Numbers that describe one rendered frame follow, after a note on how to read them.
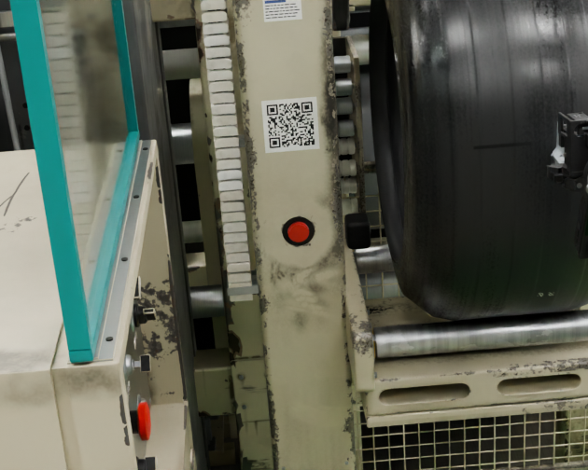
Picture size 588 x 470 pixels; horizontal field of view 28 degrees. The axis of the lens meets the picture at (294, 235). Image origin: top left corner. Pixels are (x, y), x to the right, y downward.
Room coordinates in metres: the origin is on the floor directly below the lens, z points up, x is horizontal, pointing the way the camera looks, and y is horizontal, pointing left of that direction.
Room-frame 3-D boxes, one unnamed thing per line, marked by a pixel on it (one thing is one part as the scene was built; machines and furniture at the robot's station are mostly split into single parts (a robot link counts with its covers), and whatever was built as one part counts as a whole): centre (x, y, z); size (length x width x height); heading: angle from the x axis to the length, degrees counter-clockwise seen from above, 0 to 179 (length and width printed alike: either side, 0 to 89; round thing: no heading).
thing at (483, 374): (1.47, -0.26, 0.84); 0.36 x 0.09 x 0.06; 91
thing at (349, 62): (1.99, -0.03, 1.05); 0.20 x 0.15 x 0.30; 91
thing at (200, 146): (2.43, 0.17, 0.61); 0.33 x 0.06 x 0.86; 1
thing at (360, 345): (1.61, -0.08, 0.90); 0.40 x 0.03 x 0.10; 1
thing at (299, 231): (1.53, -0.01, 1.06); 0.03 x 0.02 x 0.03; 91
